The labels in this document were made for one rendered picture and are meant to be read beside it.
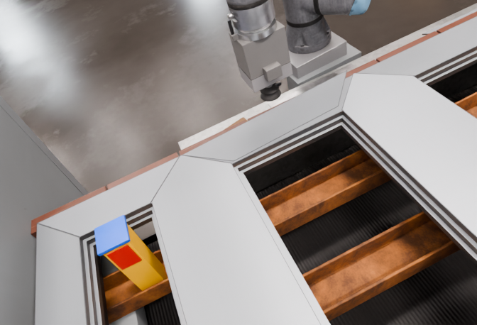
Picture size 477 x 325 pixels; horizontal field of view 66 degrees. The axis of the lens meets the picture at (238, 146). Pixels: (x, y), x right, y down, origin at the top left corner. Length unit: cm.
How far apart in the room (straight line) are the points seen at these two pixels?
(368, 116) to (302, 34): 48
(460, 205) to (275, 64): 38
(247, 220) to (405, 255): 33
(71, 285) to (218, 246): 28
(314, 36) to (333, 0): 15
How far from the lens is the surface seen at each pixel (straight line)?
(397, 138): 77
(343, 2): 111
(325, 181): 91
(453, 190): 70
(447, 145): 76
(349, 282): 79
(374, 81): 89
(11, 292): 81
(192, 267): 66
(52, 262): 81
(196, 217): 71
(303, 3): 115
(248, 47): 65
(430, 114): 82
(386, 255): 81
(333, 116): 82
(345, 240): 97
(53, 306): 76
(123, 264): 76
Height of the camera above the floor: 141
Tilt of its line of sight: 45 degrees down
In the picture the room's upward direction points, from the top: 20 degrees counter-clockwise
